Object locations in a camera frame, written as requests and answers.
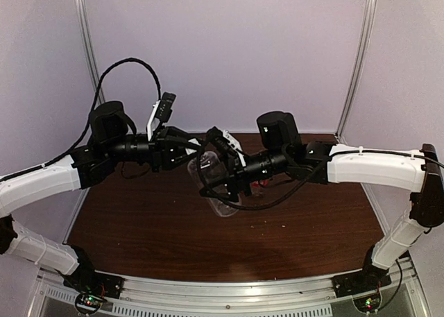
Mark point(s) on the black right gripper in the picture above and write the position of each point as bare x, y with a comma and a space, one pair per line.
235, 179

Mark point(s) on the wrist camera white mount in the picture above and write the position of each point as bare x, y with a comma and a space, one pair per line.
226, 143
161, 113

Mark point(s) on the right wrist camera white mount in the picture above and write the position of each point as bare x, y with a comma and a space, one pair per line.
226, 143

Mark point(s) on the aluminium right corner post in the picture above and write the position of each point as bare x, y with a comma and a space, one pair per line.
358, 66

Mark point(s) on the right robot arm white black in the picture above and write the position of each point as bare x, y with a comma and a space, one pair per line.
417, 171

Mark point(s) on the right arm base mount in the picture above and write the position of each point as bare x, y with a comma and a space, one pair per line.
362, 287

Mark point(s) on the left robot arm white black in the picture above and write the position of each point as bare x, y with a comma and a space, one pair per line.
114, 139

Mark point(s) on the clear cola bottle red label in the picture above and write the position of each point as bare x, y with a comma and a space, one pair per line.
258, 188

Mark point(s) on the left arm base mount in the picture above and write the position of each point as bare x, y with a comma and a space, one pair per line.
93, 290

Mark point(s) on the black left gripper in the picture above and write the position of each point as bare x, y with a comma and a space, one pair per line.
162, 150

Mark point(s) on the aluminium corner post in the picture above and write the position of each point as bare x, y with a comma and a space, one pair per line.
358, 66
85, 34

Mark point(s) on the white flip bottle cap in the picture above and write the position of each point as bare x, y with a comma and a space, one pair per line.
193, 145

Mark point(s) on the aluminium left corner post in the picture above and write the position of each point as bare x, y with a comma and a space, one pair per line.
85, 34

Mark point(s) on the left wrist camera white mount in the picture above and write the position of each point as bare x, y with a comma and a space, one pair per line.
161, 113

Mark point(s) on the aluminium front frame rail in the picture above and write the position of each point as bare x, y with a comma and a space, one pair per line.
307, 296

